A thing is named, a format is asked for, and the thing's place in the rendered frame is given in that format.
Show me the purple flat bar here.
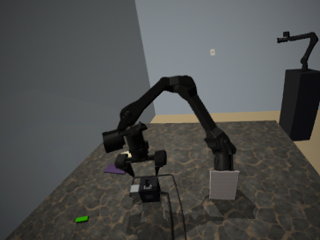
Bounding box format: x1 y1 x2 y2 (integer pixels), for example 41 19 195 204
104 164 125 174

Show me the small green flat bar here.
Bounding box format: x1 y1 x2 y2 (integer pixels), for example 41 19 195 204
76 216 89 223

